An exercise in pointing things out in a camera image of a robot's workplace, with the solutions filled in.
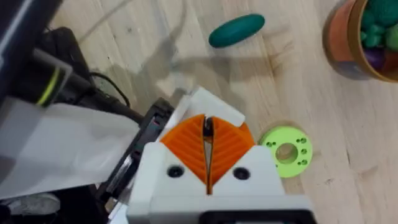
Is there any white orange right gripper left finger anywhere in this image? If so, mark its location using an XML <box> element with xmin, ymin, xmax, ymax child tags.
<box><xmin>126</xmin><ymin>114</ymin><xmax>209</xmax><ymax>215</ymax></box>

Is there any white orange right gripper right finger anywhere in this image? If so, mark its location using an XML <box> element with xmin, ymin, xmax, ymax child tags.
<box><xmin>208</xmin><ymin>116</ymin><xmax>286</xmax><ymax>197</ymax></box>

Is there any green disc with holes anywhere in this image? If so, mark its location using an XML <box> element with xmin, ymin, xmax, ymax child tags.
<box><xmin>258</xmin><ymin>125</ymin><xmax>313</xmax><ymax>179</ymax></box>

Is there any dark green toy cucumber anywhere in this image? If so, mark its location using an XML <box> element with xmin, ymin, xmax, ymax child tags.
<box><xmin>208</xmin><ymin>13</ymin><xmax>266</xmax><ymax>49</ymax></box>

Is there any orange tub of toys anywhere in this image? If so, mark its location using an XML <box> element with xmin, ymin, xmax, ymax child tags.
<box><xmin>322</xmin><ymin>0</ymin><xmax>398</xmax><ymax>83</ymax></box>

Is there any black cable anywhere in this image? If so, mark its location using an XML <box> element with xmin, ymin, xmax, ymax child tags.
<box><xmin>89</xmin><ymin>71</ymin><xmax>131</xmax><ymax>108</ymax></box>

